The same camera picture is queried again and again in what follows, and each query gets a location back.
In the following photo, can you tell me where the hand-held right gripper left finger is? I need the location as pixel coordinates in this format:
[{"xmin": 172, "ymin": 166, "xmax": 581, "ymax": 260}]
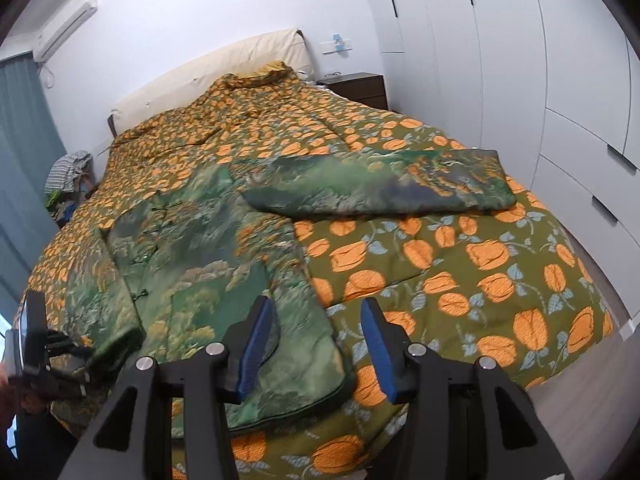
[{"xmin": 59, "ymin": 296, "xmax": 275, "ymax": 480}]

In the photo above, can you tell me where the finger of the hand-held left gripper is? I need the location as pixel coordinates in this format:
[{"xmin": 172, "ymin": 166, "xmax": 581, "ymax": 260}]
[
  {"xmin": 47, "ymin": 329, "xmax": 93, "ymax": 358},
  {"xmin": 44, "ymin": 372, "xmax": 92, "ymax": 400}
]

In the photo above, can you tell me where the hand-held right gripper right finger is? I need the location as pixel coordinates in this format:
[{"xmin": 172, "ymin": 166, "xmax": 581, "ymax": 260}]
[{"xmin": 360, "ymin": 297, "xmax": 576, "ymax": 480}]

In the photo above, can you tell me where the green landscape-print padded jacket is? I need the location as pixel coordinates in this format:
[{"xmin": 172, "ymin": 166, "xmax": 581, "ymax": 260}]
[{"xmin": 60, "ymin": 149, "xmax": 518, "ymax": 436}]

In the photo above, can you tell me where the pile of striped clothes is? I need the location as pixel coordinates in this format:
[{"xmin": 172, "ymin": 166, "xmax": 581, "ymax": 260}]
[{"xmin": 44, "ymin": 151, "xmax": 94, "ymax": 222}]

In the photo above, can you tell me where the olive quilt with orange flowers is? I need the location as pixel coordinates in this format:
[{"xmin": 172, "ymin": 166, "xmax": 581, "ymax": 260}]
[{"xmin": 25, "ymin": 67, "xmax": 616, "ymax": 480}]

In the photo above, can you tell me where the teal curtain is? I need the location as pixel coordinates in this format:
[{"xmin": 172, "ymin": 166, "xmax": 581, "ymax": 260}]
[{"xmin": 0, "ymin": 55, "xmax": 68, "ymax": 313}]

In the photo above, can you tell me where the dark wooden nightstand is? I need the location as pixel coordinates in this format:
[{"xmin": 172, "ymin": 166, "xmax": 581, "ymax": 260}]
[{"xmin": 317, "ymin": 73, "xmax": 388, "ymax": 111}]

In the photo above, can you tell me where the yellow pillow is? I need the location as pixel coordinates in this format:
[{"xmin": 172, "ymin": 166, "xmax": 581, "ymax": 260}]
[{"xmin": 235, "ymin": 61, "xmax": 297, "ymax": 82}]

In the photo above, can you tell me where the white air conditioner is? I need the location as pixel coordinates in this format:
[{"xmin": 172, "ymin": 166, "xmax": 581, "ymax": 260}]
[{"xmin": 34, "ymin": 0, "xmax": 99, "ymax": 63}]

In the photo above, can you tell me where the white wardrobe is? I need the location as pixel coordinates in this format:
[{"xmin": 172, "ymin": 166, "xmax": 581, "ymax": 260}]
[{"xmin": 357, "ymin": 0, "xmax": 640, "ymax": 342}]

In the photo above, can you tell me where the white wall socket panel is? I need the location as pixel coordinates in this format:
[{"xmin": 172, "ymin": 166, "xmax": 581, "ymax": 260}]
[{"xmin": 322, "ymin": 33, "xmax": 354, "ymax": 55}]

